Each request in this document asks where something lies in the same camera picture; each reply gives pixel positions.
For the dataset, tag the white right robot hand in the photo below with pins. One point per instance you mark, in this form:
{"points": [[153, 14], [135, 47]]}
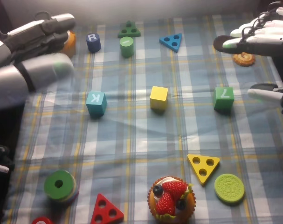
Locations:
{"points": [[43, 67]]}

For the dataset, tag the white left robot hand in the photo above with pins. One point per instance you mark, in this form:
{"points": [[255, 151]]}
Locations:
{"points": [[267, 38]]}

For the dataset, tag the teal letter K cube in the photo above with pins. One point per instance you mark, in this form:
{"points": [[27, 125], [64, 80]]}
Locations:
{"points": [[95, 103]]}

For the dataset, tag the green number 7 cube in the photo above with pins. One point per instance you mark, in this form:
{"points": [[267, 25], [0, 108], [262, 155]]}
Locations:
{"points": [[223, 99]]}

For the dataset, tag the yellow round toy biscuit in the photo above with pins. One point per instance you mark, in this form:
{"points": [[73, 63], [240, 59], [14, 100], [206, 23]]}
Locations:
{"points": [[243, 60]]}

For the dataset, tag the orange toy cupcake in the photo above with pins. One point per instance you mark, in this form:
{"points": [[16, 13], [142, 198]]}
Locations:
{"points": [[71, 44]]}

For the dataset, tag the navy letter R cylinder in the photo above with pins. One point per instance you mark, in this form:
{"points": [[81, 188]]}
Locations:
{"points": [[93, 43]]}

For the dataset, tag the green cylinder with dash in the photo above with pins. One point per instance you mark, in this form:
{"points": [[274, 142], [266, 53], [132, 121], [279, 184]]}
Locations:
{"points": [[126, 47]]}

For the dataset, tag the green three-hole triangle block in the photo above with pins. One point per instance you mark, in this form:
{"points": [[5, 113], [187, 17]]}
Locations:
{"points": [[129, 32]]}

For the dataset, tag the blue three-hole triangle block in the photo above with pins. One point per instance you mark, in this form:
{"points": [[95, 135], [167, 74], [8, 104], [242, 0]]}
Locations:
{"points": [[170, 43]]}

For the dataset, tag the blue plaid tablecloth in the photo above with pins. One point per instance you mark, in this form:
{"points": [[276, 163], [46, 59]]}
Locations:
{"points": [[132, 135]]}

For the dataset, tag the yellow wooden cube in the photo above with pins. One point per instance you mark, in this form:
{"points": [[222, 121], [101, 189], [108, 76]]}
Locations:
{"points": [[158, 98]]}

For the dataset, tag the red cylinder block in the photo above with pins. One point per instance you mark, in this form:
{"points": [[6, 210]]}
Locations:
{"points": [[42, 221]]}

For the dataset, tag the yellow three-hole triangle block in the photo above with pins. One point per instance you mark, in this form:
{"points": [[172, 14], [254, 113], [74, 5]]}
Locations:
{"points": [[202, 178]]}

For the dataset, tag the green sandwich cookie toy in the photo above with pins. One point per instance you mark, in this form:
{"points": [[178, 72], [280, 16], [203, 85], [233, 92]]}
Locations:
{"points": [[229, 189]]}

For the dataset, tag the red three-hole triangle block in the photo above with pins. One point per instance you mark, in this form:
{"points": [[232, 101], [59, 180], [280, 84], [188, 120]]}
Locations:
{"points": [[106, 213]]}

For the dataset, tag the strawberry toy cupcake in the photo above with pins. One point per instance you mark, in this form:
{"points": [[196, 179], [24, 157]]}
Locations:
{"points": [[170, 198]]}

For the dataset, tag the black bracket with white bar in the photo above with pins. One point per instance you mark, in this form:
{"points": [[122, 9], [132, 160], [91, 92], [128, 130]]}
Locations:
{"points": [[1, 158]]}

